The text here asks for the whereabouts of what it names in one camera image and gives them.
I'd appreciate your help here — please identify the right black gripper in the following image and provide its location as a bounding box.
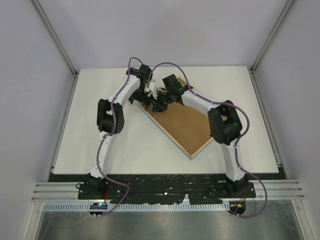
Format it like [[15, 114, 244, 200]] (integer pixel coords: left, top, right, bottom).
[[149, 90, 173, 113]]

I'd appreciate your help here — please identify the blue picture frame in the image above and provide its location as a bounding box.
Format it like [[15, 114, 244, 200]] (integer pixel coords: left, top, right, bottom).
[[136, 73, 216, 161]]

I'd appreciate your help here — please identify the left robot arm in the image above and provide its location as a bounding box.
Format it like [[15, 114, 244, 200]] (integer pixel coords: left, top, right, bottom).
[[78, 63, 153, 200]]

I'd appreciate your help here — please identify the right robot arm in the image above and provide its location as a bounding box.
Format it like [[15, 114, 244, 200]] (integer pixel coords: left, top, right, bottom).
[[145, 74, 249, 197]]

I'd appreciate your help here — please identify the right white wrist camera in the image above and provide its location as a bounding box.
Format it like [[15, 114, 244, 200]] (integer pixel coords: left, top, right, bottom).
[[144, 82, 158, 99]]

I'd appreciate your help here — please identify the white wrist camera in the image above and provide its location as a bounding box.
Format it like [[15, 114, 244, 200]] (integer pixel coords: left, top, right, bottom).
[[144, 82, 158, 99], [149, 78, 156, 86]]

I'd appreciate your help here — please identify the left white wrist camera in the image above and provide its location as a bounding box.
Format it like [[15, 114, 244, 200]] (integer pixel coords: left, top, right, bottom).
[[149, 78, 156, 86]]

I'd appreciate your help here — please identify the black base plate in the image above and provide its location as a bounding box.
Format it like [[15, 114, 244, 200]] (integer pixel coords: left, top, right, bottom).
[[48, 173, 256, 205]]

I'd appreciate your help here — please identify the left aluminium post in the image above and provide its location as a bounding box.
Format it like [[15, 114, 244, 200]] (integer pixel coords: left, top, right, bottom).
[[30, 0, 78, 77]]

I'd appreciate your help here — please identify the aluminium post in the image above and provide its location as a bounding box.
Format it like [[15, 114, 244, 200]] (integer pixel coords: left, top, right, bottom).
[[249, 0, 297, 75], [30, 0, 78, 77]]

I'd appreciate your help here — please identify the aluminium rail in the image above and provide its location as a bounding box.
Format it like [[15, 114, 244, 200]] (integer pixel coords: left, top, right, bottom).
[[31, 179, 305, 202]]

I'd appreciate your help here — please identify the perforated cable duct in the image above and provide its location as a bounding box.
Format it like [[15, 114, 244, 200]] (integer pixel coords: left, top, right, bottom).
[[42, 201, 230, 212]]

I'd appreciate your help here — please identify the right aluminium post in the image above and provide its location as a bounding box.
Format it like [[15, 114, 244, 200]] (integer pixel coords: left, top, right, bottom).
[[249, 0, 297, 75]]

